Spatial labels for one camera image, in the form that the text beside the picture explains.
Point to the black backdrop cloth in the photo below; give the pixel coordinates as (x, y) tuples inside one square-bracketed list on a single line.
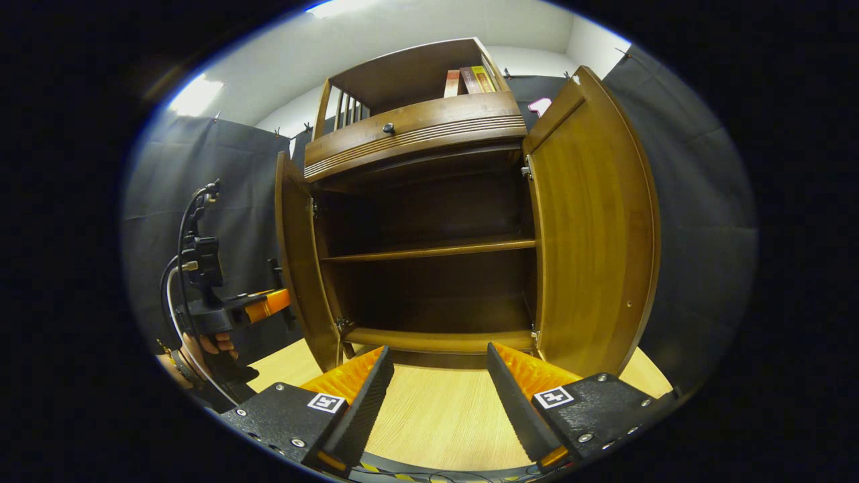
[(698, 235)]

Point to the wooden cabinet drawer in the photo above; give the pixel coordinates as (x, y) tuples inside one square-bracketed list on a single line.
[(416, 131)]

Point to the wooden shoe cabinet door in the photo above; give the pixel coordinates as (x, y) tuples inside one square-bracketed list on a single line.
[(298, 268), (590, 235)]

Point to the wooden double-door shoe cabinet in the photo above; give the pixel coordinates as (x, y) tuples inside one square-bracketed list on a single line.
[(429, 201)]

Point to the black round drawer knob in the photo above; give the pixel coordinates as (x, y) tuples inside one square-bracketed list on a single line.
[(388, 127)]

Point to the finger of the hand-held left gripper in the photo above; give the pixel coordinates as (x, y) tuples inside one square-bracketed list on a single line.
[(265, 305)]

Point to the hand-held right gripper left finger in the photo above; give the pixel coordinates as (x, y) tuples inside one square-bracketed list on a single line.
[(362, 409)]

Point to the ceiling light panel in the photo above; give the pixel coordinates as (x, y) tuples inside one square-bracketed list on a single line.
[(339, 8), (194, 95)]

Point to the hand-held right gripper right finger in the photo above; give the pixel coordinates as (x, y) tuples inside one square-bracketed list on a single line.
[(517, 409)]

